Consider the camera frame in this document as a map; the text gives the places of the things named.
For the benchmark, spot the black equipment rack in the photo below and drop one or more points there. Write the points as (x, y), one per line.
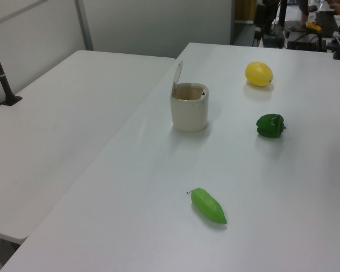
(272, 25)

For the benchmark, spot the black pole with base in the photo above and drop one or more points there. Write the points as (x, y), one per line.
(0, 75)

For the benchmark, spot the black box on desk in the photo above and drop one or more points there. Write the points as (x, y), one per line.
(304, 39)

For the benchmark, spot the light green chili pepper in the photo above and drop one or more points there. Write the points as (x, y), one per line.
(208, 206)

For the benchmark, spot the yellow object on desk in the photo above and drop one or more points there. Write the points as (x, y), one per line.
(313, 26)

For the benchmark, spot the beige cylindrical cup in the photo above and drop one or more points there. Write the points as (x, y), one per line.
(190, 113)

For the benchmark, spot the yellow striped toy melon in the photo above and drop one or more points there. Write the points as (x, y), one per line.
(258, 74)

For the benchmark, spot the dark green toy bell pepper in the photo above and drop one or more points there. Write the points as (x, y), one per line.
(269, 126)

